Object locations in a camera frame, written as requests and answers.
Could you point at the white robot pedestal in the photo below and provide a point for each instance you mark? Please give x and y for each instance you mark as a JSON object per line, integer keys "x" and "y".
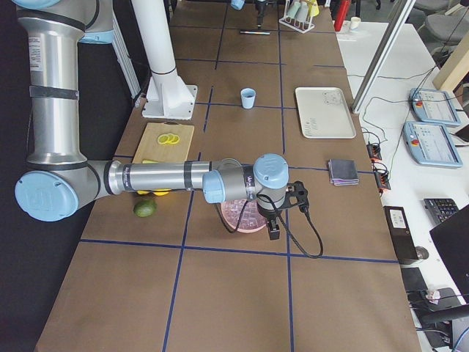
{"x": 168, "y": 97}

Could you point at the far teach pendant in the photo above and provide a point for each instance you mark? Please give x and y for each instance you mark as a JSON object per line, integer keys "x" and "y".
{"x": 432, "y": 105}

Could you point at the black keyboard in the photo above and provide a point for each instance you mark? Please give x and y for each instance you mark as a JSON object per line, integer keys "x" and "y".
{"x": 440, "y": 209}

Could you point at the light blue cup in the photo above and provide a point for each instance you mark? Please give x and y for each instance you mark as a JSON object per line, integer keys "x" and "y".
{"x": 247, "y": 96}

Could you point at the aluminium frame post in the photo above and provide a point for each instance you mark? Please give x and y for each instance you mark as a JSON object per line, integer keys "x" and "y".
{"x": 400, "y": 13}

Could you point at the lemon near board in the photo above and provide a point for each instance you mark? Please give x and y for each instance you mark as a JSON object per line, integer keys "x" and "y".
{"x": 161, "y": 192}

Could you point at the steel muddler black tip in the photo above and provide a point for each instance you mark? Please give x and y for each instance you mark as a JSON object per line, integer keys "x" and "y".
{"x": 254, "y": 32}

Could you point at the bamboo cutting board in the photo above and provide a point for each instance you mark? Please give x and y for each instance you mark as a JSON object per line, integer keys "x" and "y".
{"x": 149, "y": 149}

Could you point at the mint green cup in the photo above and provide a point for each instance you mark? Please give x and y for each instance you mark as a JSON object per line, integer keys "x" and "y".
{"x": 292, "y": 9}

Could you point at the white wire cup rack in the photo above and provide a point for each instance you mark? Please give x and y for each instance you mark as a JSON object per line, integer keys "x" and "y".
{"x": 295, "y": 25}

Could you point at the yellow cup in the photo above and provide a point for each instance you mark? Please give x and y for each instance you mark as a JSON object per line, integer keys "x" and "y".
{"x": 313, "y": 8}

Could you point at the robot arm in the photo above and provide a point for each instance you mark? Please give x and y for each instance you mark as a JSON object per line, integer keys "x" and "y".
{"x": 62, "y": 180}
{"x": 238, "y": 5}

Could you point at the near teach pendant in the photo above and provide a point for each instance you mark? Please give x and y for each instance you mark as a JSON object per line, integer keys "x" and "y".
{"x": 430, "y": 144}

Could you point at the pink bowl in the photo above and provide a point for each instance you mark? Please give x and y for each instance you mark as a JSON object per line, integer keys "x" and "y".
{"x": 242, "y": 225}

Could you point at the grey folded cloth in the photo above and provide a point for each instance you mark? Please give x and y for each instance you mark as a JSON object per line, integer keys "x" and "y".
{"x": 343, "y": 172}

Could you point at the cream bear tray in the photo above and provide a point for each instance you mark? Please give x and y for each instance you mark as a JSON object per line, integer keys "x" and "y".
{"x": 324, "y": 113}

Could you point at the pile of ice cubes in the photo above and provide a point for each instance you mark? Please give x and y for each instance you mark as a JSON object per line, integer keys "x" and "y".
{"x": 243, "y": 214}

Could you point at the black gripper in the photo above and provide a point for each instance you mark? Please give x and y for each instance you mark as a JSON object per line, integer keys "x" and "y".
{"x": 270, "y": 215}
{"x": 260, "y": 9}

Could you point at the teach pendant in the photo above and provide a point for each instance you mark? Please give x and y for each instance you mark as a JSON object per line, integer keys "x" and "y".
{"x": 430, "y": 144}
{"x": 432, "y": 105}

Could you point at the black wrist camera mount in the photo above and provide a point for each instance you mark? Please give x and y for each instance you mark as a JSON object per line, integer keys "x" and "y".
{"x": 297, "y": 196}

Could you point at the green avocado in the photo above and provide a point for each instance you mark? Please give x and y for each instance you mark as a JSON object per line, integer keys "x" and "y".
{"x": 145, "y": 208}

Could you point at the black computer mouse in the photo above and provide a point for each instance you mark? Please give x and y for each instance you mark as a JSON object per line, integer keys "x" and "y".
{"x": 422, "y": 253}

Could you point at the red cylinder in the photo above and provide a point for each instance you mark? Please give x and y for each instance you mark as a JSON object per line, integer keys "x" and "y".
{"x": 341, "y": 14}

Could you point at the grey white cup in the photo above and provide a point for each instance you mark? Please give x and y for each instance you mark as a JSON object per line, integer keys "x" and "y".
{"x": 302, "y": 13}

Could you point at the lemon slices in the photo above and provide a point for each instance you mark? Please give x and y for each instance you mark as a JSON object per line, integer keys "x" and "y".
{"x": 168, "y": 138}

